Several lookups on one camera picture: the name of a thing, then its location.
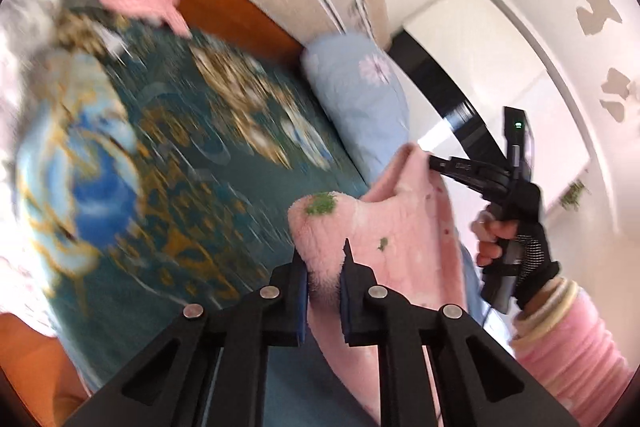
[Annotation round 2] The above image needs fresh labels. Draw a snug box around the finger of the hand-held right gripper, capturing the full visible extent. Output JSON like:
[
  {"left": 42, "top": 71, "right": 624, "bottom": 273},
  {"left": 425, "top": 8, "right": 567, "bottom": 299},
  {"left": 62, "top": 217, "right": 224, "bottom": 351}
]
[
  {"left": 428, "top": 155, "right": 511, "bottom": 180},
  {"left": 442, "top": 171, "right": 507, "bottom": 198}
]

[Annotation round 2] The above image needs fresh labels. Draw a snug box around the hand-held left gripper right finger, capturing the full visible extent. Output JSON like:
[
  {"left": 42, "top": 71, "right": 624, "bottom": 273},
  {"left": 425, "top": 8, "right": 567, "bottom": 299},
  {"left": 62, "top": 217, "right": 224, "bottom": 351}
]
[{"left": 340, "top": 238, "right": 582, "bottom": 427}]

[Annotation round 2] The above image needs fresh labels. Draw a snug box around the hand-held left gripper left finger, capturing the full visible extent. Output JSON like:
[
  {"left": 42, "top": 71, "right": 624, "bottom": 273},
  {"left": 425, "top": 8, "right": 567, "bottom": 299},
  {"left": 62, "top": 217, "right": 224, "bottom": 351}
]
[{"left": 62, "top": 251, "right": 308, "bottom": 427}]

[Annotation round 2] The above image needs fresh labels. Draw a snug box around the pink floral fleece garment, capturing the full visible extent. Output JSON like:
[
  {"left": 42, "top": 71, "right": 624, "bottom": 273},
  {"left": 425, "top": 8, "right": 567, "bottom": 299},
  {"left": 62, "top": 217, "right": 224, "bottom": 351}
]
[{"left": 287, "top": 143, "right": 493, "bottom": 427}]

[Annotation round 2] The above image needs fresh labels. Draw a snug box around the person's right forearm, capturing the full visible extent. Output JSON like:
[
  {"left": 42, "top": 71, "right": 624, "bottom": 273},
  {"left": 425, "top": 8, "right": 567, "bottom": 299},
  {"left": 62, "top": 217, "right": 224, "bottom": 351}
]
[{"left": 510, "top": 278, "right": 635, "bottom": 414}]

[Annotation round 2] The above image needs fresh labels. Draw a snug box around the person's right hand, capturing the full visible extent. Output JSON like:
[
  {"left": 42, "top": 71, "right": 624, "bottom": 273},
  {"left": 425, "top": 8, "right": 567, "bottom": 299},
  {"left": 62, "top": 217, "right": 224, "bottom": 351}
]
[{"left": 471, "top": 183, "right": 561, "bottom": 310}]

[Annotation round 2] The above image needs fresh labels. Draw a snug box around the white wardrobe with black stripe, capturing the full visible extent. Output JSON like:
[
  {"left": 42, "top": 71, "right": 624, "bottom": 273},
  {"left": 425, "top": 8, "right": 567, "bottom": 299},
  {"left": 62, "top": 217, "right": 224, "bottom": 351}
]
[{"left": 387, "top": 0, "right": 600, "bottom": 219}]

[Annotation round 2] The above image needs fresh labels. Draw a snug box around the green plant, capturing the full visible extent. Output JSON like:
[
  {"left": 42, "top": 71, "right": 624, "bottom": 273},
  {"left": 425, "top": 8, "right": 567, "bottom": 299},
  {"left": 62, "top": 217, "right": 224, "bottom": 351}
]
[{"left": 559, "top": 179, "right": 588, "bottom": 212}]

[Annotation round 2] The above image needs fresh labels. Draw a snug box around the light blue floral pillow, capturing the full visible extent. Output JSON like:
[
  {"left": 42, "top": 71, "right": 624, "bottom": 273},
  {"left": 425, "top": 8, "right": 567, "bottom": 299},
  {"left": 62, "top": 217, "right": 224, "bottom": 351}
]
[{"left": 300, "top": 32, "right": 412, "bottom": 188}]

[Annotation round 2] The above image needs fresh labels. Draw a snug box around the teal floral blanket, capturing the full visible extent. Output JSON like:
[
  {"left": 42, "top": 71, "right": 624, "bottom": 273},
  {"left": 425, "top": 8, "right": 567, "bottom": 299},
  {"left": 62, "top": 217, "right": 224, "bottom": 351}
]
[{"left": 15, "top": 2, "right": 372, "bottom": 399}]

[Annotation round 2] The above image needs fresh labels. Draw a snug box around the small pink cloth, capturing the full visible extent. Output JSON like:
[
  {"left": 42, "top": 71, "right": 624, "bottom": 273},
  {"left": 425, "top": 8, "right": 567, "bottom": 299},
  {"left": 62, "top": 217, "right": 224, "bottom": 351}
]
[{"left": 95, "top": 0, "right": 192, "bottom": 38}]

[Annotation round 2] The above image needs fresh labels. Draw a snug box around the grey butterfly wall decal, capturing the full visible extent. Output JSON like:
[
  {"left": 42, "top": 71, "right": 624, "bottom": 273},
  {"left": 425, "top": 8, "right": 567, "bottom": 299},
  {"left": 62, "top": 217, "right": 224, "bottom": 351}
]
[
  {"left": 576, "top": 0, "right": 624, "bottom": 36},
  {"left": 601, "top": 67, "right": 633, "bottom": 101},
  {"left": 599, "top": 99, "right": 627, "bottom": 124}
]

